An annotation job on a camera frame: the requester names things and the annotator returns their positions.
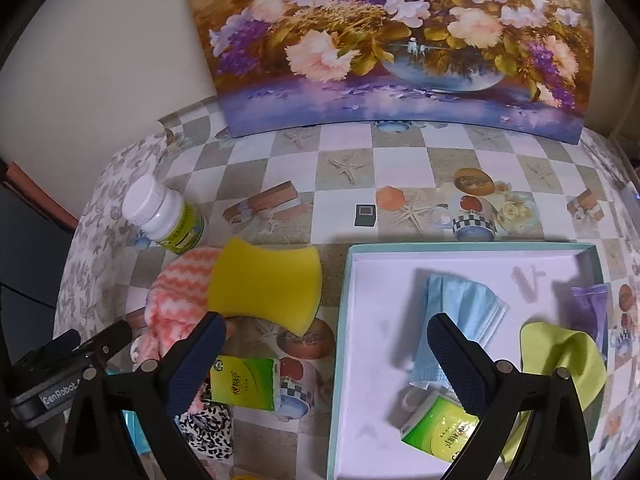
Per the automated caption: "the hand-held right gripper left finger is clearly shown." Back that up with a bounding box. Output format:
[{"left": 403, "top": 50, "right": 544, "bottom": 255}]
[{"left": 60, "top": 311, "right": 228, "bottom": 480}]

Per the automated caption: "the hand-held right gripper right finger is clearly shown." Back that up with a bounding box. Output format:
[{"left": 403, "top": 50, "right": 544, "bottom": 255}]
[{"left": 426, "top": 312, "right": 601, "bottom": 480}]

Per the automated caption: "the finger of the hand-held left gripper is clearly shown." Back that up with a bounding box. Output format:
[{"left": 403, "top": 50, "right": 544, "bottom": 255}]
[
  {"left": 39, "top": 329, "right": 82, "bottom": 357},
  {"left": 75, "top": 319, "right": 135, "bottom": 361}
]

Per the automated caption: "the green tissue pack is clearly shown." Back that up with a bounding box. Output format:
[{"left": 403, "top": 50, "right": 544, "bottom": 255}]
[
  {"left": 209, "top": 354, "right": 282, "bottom": 412},
  {"left": 400, "top": 394, "right": 481, "bottom": 463}
]

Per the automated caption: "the blue face mask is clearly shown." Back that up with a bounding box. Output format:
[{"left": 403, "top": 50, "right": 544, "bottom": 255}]
[{"left": 400, "top": 274, "right": 511, "bottom": 426}]

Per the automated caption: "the pink white striped cloth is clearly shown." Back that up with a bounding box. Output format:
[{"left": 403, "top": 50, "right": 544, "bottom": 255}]
[{"left": 144, "top": 246, "right": 231, "bottom": 361}]

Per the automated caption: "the white box with teal rim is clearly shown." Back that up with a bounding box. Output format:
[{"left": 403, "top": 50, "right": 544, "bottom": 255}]
[{"left": 326, "top": 242, "right": 608, "bottom": 480}]

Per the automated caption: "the teal plastic case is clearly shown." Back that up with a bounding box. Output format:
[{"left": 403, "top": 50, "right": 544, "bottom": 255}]
[{"left": 105, "top": 366, "right": 151, "bottom": 456}]

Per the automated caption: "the yellow sponge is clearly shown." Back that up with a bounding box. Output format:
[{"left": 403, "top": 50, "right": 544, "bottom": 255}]
[{"left": 206, "top": 238, "right": 323, "bottom": 337}]

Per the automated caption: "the green cloth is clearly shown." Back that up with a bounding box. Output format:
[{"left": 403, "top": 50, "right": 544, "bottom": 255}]
[{"left": 500, "top": 321, "right": 608, "bottom": 466}]

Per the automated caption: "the purple packet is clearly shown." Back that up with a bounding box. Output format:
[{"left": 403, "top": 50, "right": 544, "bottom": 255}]
[{"left": 570, "top": 282, "right": 611, "bottom": 356}]

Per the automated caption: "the person's left hand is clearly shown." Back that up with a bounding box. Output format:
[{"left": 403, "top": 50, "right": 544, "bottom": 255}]
[{"left": 20, "top": 447, "right": 53, "bottom": 478}]

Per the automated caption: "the leopard print scrunchie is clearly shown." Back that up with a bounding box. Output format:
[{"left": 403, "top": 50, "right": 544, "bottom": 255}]
[{"left": 179, "top": 382, "right": 235, "bottom": 463}]

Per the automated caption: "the dark cabinet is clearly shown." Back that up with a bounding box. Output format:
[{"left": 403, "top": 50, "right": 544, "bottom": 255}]
[{"left": 0, "top": 180, "right": 78, "bottom": 361}]

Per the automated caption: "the grey floral blanket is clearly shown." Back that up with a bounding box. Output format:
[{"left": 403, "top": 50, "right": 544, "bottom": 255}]
[{"left": 52, "top": 132, "right": 171, "bottom": 361}]

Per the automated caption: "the white pill bottle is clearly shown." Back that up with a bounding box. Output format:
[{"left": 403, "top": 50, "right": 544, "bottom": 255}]
[{"left": 122, "top": 174, "right": 207, "bottom": 255}]

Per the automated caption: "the orange board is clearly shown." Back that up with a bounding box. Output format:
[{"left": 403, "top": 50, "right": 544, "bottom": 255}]
[{"left": 7, "top": 160, "right": 78, "bottom": 226}]

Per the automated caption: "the floral painting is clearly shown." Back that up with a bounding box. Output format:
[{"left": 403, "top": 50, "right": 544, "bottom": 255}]
[{"left": 179, "top": 0, "right": 598, "bottom": 143}]

